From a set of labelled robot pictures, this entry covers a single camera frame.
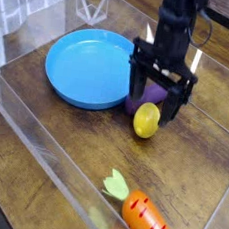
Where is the clear acrylic enclosure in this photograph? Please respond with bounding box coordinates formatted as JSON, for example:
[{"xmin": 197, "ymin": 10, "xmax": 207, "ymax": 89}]
[{"xmin": 0, "ymin": 0, "xmax": 229, "ymax": 229}]

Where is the black bar on table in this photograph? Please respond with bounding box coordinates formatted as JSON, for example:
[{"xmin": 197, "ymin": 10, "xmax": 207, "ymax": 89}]
[{"xmin": 202, "ymin": 5, "xmax": 229, "ymax": 39}]

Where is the yellow toy lemon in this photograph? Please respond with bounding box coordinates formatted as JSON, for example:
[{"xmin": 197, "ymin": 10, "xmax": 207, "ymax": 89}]
[{"xmin": 133, "ymin": 102, "xmax": 161, "ymax": 138}]

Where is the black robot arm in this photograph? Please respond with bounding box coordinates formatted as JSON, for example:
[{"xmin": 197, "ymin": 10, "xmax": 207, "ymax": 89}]
[{"xmin": 129, "ymin": 0, "xmax": 208, "ymax": 127}]

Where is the blue round tray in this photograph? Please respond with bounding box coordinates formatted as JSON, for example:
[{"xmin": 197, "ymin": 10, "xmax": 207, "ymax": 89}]
[{"xmin": 45, "ymin": 29, "xmax": 133, "ymax": 110}]

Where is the purple toy eggplant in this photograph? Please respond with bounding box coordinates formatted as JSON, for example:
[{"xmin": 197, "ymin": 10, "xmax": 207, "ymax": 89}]
[{"xmin": 124, "ymin": 84, "xmax": 167, "ymax": 116}]

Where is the black cable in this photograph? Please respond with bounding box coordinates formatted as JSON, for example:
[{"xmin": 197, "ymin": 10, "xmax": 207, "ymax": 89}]
[{"xmin": 186, "ymin": 7, "xmax": 216, "ymax": 51}]

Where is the orange toy carrot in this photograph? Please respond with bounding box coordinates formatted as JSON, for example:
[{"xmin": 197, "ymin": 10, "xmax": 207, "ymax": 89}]
[{"xmin": 103, "ymin": 169, "xmax": 170, "ymax": 229}]

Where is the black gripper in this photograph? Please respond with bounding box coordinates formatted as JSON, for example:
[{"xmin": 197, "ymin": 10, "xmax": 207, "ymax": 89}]
[{"xmin": 129, "ymin": 37, "xmax": 198, "ymax": 127}]

